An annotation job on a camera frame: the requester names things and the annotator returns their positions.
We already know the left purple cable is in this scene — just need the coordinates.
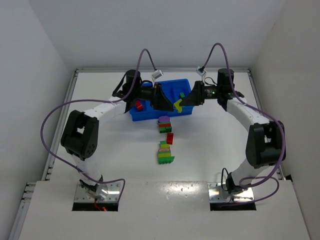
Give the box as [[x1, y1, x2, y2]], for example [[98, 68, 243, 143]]
[[40, 48, 157, 198]]

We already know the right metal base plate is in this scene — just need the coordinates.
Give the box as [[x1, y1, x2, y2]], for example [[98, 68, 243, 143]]
[[207, 182, 255, 204]]

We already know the lime green lego brick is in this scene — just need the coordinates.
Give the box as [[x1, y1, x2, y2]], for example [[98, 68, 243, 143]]
[[173, 98, 183, 113]]

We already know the metal base plate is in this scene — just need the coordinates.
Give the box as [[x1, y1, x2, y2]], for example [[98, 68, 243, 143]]
[[207, 182, 255, 204], [74, 183, 121, 204]]

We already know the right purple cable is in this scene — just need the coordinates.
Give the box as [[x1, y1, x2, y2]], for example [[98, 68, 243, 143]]
[[203, 42, 286, 206]]

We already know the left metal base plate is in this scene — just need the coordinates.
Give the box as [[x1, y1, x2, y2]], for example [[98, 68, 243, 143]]
[[74, 183, 121, 204]]

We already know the blue divided plastic bin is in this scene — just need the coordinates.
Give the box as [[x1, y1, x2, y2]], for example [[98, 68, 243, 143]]
[[129, 78, 193, 122]]

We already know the purple cable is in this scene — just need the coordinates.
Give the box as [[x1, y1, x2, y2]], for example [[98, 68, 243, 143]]
[[203, 42, 286, 206], [40, 48, 157, 198]]

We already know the green yellow lego stack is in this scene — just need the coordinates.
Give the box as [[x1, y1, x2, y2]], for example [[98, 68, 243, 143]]
[[157, 140, 175, 165]]

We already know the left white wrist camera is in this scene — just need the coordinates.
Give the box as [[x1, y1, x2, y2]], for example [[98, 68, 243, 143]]
[[151, 70, 163, 81]]

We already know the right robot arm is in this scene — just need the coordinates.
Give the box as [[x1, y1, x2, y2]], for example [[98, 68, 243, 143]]
[[180, 68, 286, 194]]

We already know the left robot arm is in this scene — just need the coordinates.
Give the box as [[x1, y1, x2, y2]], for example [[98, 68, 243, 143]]
[[60, 69, 174, 199]]

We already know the green red striped lego stack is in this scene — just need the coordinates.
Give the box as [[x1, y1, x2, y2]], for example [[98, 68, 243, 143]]
[[158, 121, 172, 134]]

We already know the purple round lego brick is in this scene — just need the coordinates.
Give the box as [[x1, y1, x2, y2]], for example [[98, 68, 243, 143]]
[[158, 116, 170, 123]]

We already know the red flower lego brick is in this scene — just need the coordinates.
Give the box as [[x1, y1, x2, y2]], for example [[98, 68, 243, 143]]
[[134, 99, 144, 112]]

